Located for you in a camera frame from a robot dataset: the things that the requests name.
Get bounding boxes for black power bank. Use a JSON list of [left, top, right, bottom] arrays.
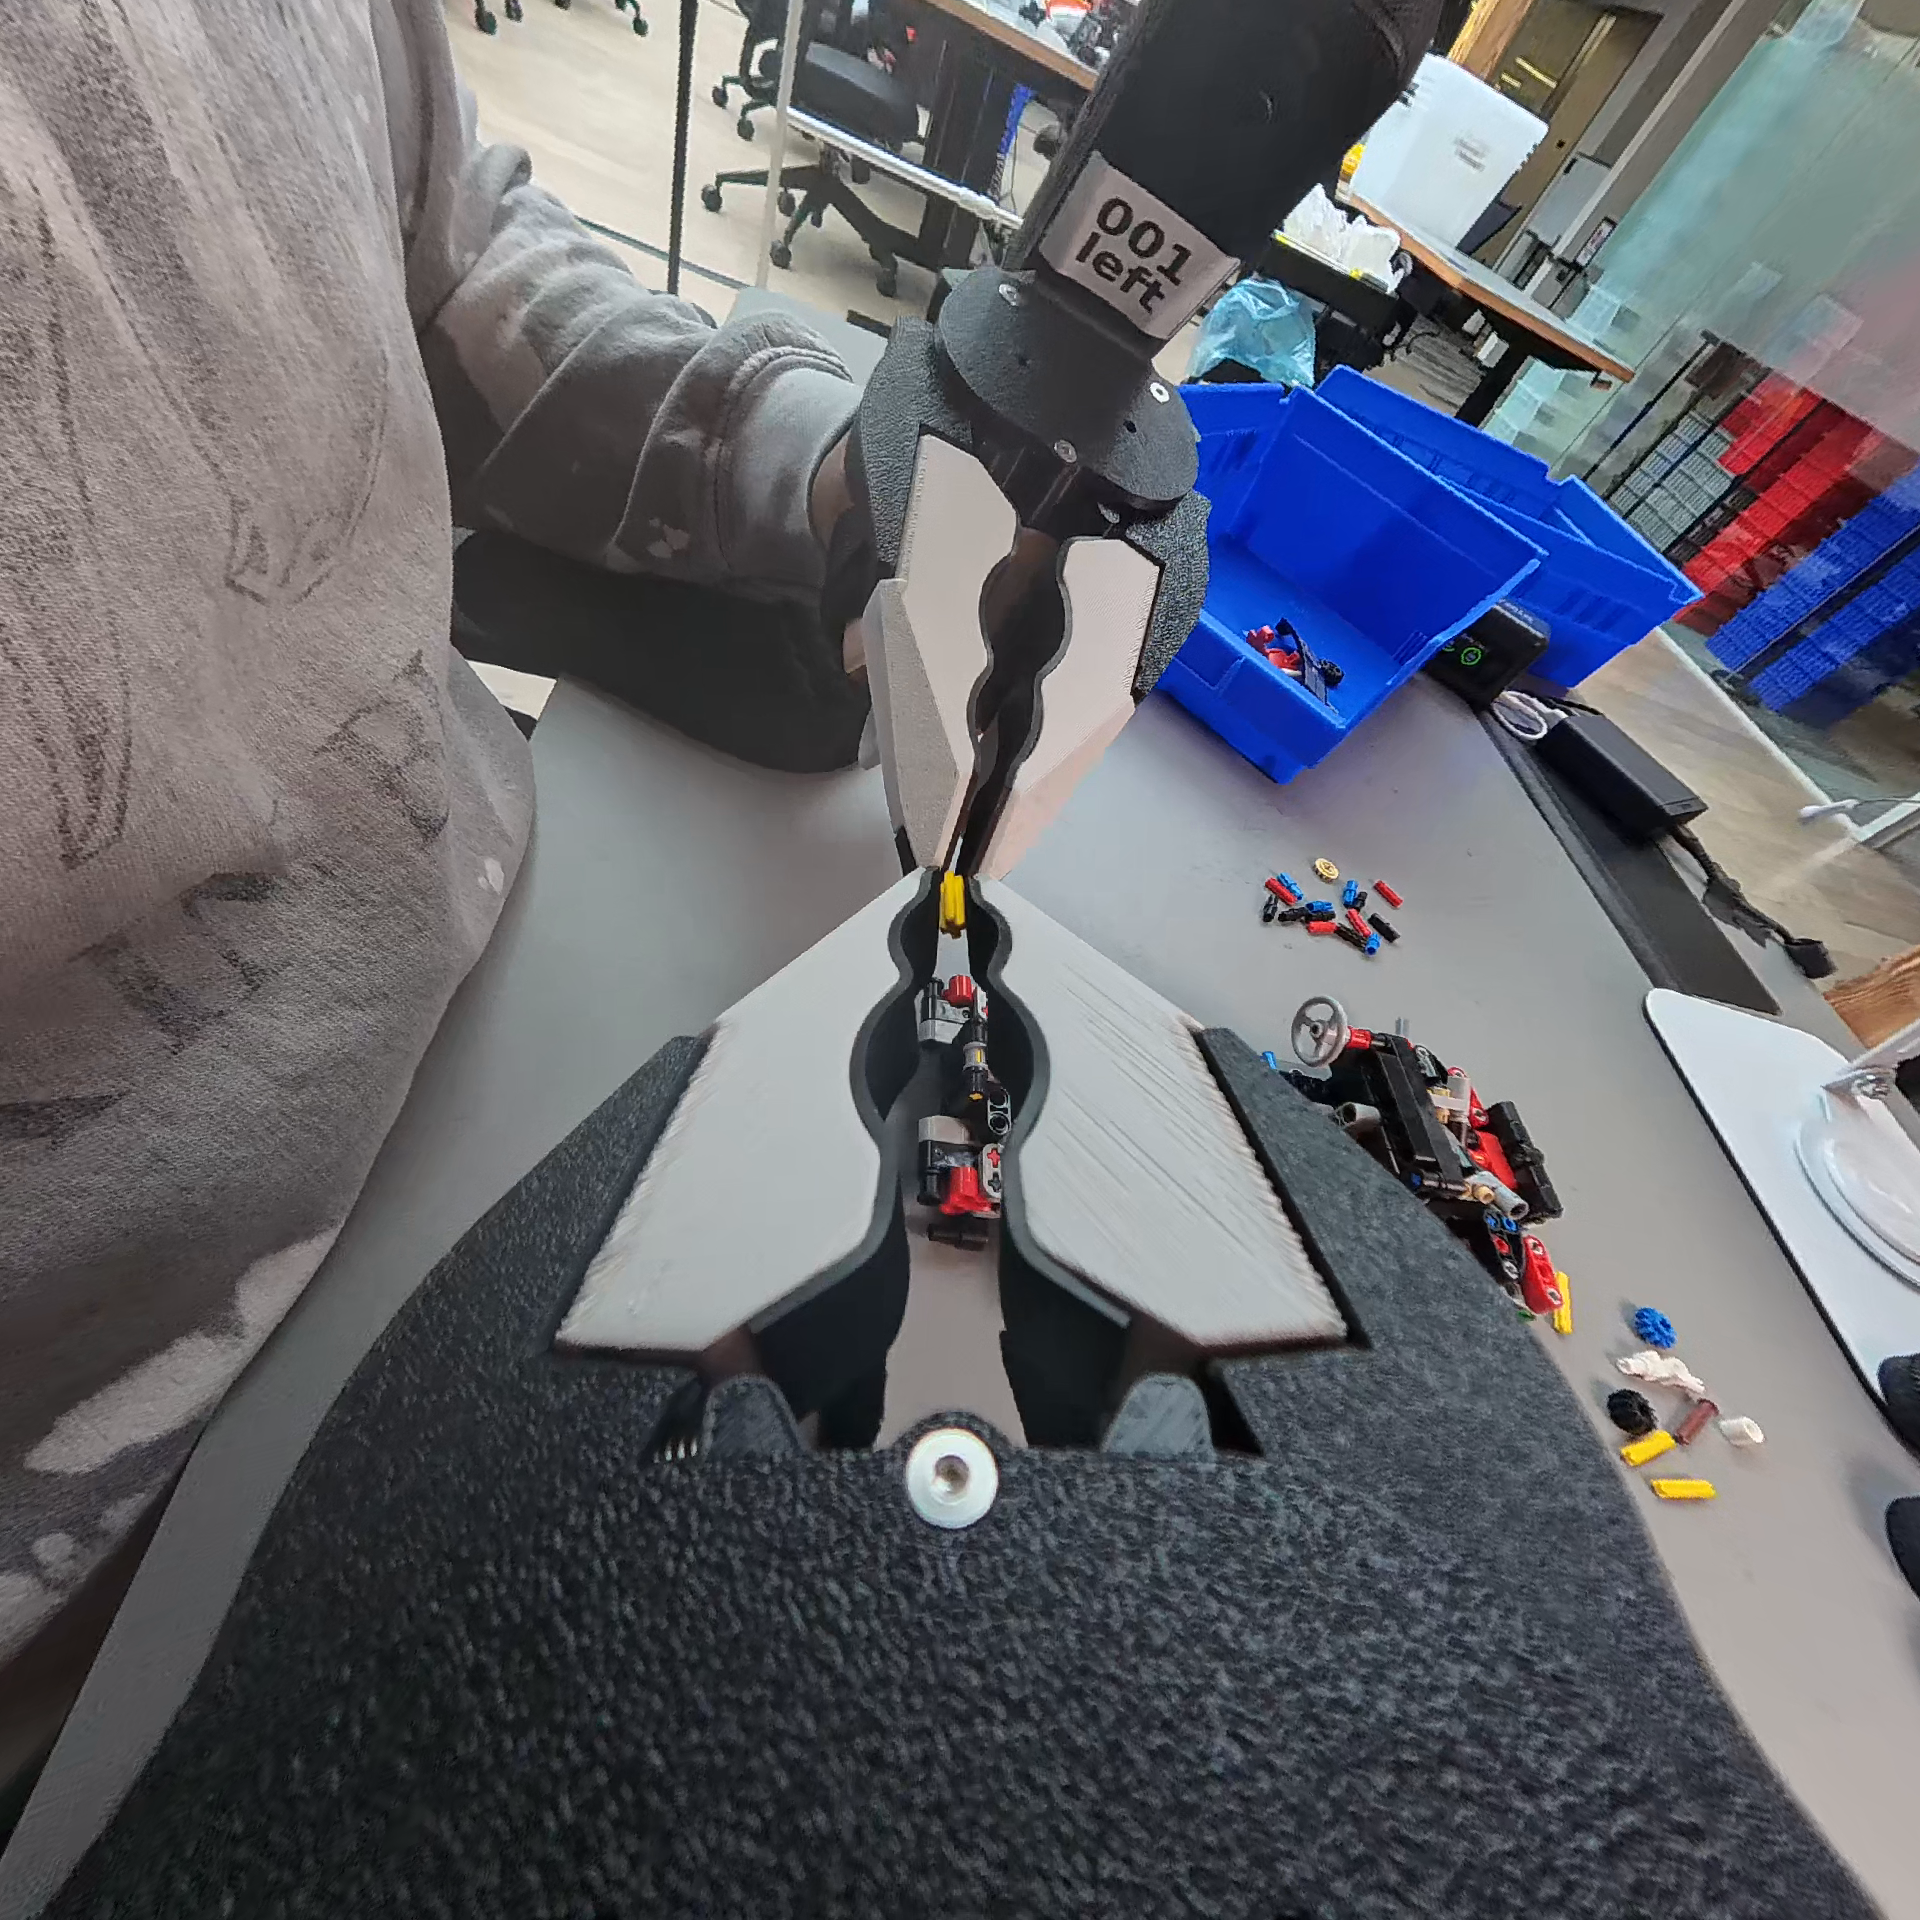
[[1423, 604, 1553, 710]]

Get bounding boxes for light blue plastic bag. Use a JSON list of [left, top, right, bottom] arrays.
[[1192, 277, 1318, 389]]

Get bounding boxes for toy brick vehicle assembly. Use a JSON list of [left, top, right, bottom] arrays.
[[1274, 994, 1578, 1340]]

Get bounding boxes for wall of red blue bins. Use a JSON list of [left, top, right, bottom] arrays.
[[1602, 366, 1920, 726]]

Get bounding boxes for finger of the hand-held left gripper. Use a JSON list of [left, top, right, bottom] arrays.
[[863, 434, 1023, 876], [965, 532, 1169, 882]]

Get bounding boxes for small red black toy assembly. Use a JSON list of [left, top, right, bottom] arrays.
[[912, 972, 1018, 1250]]

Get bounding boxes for person in grey hoodie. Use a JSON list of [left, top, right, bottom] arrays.
[[0, 0, 541, 1668]]

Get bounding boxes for clear plastic dome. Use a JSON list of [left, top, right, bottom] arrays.
[[1792, 1047, 1920, 1281]]

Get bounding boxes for black adapter cable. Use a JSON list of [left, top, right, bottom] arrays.
[[1687, 823, 1843, 980]]

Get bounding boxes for grey desk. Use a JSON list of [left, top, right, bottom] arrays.
[[0, 285, 1920, 1920]]

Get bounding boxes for white storage box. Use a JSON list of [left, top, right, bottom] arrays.
[[1346, 52, 1551, 252]]

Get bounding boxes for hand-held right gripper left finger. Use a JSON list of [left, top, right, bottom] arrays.
[[554, 870, 936, 1455]]

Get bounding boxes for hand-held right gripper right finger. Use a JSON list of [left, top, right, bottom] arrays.
[[966, 872, 1352, 1455]]

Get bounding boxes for wooden top work table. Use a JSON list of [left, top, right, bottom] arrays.
[[1332, 193, 1640, 427]]

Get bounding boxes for black swivel office chair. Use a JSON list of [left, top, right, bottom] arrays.
[[701, 0, 923, 299]]

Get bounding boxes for black power adapter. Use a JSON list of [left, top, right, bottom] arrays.
[[1526, 709, 1711, 842]]

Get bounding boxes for person's left hand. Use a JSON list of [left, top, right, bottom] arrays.
[[812, 431, 865, 582]]

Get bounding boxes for pile of small toy pins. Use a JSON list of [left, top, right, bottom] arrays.
[[1260, 856, 1409, 960]]

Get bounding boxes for large blue plastic bin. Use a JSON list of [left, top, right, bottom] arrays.
[[1316, 364, 1709, 691], [1153, 378, 1551, 787]]

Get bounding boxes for white flat board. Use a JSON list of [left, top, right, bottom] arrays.
[[1644, 984, 1920, 1401]]

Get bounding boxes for red black toy pieces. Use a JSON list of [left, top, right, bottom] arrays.
[[1243, 612, 1349, 710]]

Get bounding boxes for person's left forearm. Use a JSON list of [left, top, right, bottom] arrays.
[[404, 142, 871, 595]]

